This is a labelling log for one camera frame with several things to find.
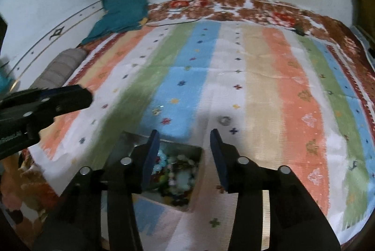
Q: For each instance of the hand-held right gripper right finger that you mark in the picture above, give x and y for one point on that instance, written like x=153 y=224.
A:
x=218 y=160

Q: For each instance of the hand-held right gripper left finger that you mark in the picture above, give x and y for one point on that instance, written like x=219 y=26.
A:
x=151 y=157

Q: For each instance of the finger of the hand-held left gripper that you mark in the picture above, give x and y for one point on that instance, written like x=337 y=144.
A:
x=44 y=94
x=73 y=103

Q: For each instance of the rectangular silver metal tin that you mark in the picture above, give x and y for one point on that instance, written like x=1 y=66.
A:
x=123 y=142

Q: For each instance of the rolled striped grey pillow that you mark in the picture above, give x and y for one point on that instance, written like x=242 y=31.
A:
x=60 y=67

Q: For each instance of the teal object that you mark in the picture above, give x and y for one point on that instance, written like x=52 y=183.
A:
x=6 y=79

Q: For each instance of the striped colourful cloth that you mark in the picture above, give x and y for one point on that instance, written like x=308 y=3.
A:
x=263 y=86

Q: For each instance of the teal cloth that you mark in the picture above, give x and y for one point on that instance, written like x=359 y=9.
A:
x=126 y=9

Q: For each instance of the small black device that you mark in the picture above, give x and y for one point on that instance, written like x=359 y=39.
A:
x=299 y=29

